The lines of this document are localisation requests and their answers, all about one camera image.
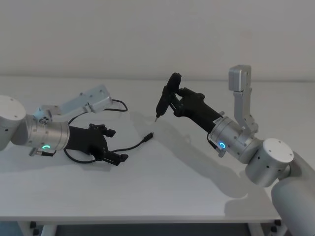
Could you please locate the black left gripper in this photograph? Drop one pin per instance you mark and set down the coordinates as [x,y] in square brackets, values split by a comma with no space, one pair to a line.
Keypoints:
[86,140]

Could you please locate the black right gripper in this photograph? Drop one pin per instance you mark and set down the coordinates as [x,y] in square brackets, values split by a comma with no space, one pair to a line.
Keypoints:
[194,108]

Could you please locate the black electric screwdriver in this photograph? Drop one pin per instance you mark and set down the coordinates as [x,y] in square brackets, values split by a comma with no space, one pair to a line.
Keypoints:
[163,103]

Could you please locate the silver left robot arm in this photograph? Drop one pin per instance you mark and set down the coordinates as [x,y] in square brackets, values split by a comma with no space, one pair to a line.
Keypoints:
[49,135]

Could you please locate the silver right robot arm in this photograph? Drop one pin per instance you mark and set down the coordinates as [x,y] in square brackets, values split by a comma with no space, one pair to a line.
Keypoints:
[270,157]

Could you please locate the white table leg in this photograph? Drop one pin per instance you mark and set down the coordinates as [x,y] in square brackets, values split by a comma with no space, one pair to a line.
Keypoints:
[264,228]
[40,227]

